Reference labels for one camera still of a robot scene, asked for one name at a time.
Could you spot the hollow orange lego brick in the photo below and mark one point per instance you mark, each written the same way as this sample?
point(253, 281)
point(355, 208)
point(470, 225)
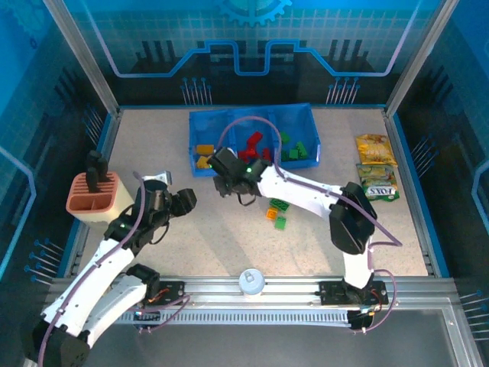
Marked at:
point(272, 214)

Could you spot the aluminium table side rail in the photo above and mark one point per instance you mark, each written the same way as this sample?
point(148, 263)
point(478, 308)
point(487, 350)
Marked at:
point(105, 145)
point(408, 172)

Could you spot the green snack bag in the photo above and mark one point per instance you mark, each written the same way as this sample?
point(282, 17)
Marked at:
point(378, 181)

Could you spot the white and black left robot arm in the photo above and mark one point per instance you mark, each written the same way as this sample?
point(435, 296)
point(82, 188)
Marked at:
point(84, 275)

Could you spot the white round knob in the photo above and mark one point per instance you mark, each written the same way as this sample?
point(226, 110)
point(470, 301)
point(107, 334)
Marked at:
point(251, 283)

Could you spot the long green lego brick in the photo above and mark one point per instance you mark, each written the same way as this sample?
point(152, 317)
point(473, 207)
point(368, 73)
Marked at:
point(300, 148)
point(279, 204)

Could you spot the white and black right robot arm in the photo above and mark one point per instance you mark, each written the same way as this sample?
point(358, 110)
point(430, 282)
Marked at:
point(305, 191)

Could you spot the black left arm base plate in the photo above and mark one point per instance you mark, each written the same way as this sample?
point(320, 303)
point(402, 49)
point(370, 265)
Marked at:
point(172, 292)

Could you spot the yellow snack bag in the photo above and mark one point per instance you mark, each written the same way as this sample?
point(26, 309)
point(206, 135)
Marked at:
point(374, 149)

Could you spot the aluminium frame post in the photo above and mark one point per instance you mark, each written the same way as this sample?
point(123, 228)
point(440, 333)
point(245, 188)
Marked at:
point(418, 61)
point(82, 61)

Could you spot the slotted aluminium strip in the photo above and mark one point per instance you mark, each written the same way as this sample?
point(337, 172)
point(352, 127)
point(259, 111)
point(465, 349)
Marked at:
point(229, 317)

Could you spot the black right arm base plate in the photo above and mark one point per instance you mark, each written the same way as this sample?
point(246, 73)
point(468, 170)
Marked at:
point(332, 292)

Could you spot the pink and beige knife block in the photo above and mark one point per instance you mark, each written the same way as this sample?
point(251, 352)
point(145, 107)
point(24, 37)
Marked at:
point(114, 195)

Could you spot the orange lego block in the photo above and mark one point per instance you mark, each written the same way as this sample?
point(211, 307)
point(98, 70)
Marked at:
point(202, 161)

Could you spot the aluminium mounting beam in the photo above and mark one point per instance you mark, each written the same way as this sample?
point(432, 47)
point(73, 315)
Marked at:
point(214, 286)

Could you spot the rounded green lego brick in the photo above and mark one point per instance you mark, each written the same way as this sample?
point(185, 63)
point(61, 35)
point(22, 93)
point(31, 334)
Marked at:
point(281, 223)

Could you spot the blue three-compartment plastic bin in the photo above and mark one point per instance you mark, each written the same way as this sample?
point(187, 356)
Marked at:
point(214, 126)

